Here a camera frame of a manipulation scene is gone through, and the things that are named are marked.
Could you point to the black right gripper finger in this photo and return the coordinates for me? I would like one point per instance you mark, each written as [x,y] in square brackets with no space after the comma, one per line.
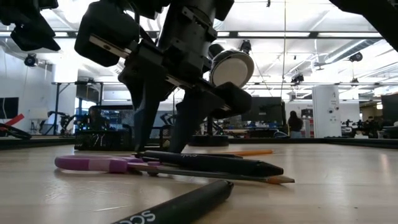
[146,124]
[189,118]

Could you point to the black mesh desk organizer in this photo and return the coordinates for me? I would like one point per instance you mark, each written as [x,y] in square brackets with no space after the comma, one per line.
[102,140]

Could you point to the black pen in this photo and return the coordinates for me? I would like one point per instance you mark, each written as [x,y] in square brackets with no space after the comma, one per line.
[186,202]
[233,166]
[224,155]

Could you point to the orange pencil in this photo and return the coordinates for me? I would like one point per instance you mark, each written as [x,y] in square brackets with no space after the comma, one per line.
[280,180]
[255,152]

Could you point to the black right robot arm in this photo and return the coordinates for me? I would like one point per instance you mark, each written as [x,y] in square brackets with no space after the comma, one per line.
[192,21]

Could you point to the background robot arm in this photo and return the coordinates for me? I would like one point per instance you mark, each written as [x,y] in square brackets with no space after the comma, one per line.
[65,121]
[348,129]

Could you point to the black desk lamp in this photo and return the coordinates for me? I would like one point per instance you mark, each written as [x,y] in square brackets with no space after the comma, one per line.
[231,68]

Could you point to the black computer monitor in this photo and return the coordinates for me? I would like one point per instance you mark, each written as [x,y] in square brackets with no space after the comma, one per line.
[390,109]
[267,109]

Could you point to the red tape strip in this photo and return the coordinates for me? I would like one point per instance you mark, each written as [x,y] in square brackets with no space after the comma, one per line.
[15,119]

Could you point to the person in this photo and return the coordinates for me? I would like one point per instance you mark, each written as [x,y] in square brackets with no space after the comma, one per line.
[295,124]

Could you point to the white column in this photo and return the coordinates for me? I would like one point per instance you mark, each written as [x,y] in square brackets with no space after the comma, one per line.
[326,102]

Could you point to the black ceiling beam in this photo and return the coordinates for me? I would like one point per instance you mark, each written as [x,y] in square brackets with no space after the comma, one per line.
[314,34]

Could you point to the black ceiling camera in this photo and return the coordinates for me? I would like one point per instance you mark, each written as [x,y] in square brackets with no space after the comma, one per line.
[297,79]
[30,59]
[356,57]
[245,46]

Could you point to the black wall screen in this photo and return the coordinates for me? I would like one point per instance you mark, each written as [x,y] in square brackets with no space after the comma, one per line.
[9,107]

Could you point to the black metal rack frame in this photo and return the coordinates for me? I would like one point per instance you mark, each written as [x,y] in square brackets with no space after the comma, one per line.
[57,109]

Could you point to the black aluminium table frame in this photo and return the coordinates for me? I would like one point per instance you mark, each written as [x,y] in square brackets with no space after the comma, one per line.
[311,140]

